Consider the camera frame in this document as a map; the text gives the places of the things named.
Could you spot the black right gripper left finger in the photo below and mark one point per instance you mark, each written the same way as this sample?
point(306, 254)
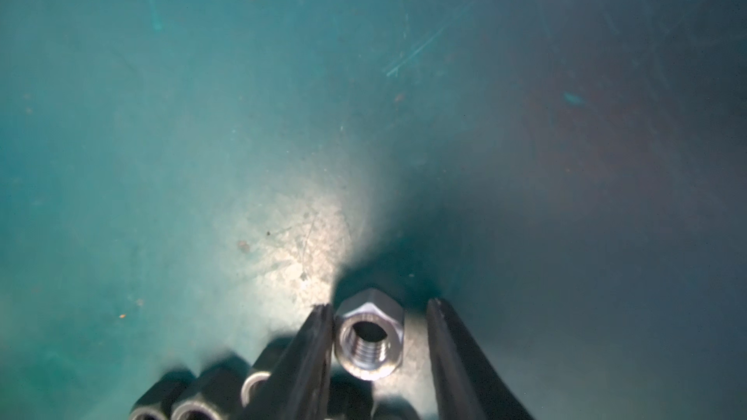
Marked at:
point(299, 387)

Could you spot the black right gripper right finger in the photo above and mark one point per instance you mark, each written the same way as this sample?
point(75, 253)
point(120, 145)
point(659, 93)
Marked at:
point(466, 385)

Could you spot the steel hex nut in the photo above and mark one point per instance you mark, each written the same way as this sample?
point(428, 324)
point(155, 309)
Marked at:
point(262, 369)
point(214, 395)
point(157, 402)
point(369, 335)

